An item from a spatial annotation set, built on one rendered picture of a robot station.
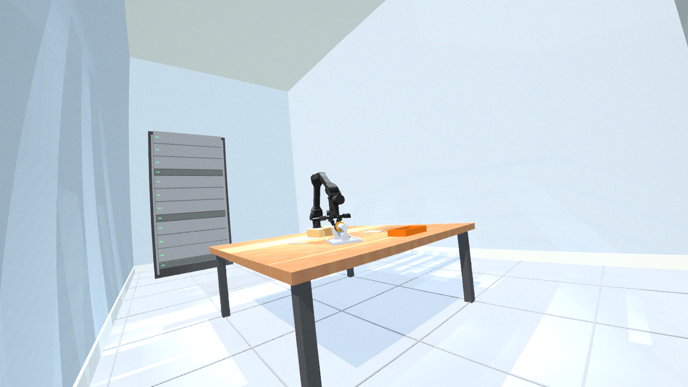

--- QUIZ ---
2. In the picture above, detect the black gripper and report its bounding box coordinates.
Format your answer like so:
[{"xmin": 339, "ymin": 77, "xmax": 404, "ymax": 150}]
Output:
[{"xmin": 319, "ymin": 205, "xmax": 351, "ymax": 226}]

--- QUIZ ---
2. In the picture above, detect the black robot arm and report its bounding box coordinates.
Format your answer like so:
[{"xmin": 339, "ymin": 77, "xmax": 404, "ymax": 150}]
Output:
[{"xmin": 309, "ymin": 172, "xmax": 345, "ymax": 229}]

